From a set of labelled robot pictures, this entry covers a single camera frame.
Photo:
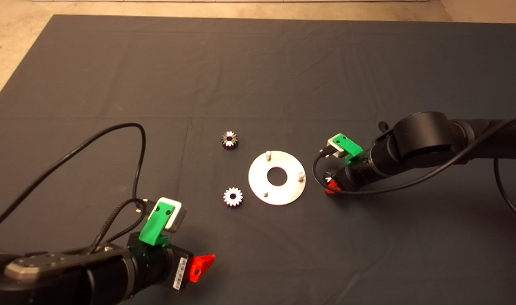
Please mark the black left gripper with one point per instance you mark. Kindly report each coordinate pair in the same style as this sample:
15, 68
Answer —
160, 267

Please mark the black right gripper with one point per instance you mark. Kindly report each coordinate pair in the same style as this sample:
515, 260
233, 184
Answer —
359, 173

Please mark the small steel planetary gear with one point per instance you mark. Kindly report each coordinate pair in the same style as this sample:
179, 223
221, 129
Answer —
232, 144
229, 200
329, 173

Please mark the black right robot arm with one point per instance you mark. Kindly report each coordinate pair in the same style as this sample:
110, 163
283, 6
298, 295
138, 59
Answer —
423, 135

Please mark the round metal carrier plate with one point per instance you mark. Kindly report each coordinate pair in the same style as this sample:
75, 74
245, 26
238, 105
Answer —
262, 186

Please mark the dark grey table cloth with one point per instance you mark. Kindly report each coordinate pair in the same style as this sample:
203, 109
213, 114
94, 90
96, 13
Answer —
258, 63

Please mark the silver right camera box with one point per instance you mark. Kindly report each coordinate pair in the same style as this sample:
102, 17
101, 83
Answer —
334, 150

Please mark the silver camera box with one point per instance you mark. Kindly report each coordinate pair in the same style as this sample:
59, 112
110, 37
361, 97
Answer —
179, 218
334, 150

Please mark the green right camera mount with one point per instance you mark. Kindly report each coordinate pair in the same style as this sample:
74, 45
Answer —
349, 145

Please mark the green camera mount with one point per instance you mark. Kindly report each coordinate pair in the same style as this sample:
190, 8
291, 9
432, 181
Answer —
154, 228
349, 145

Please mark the silver left camera box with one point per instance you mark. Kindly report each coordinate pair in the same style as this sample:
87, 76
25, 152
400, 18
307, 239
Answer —
179, 218

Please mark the green left camera mount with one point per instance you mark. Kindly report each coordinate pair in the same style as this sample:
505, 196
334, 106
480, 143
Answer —
154, 228

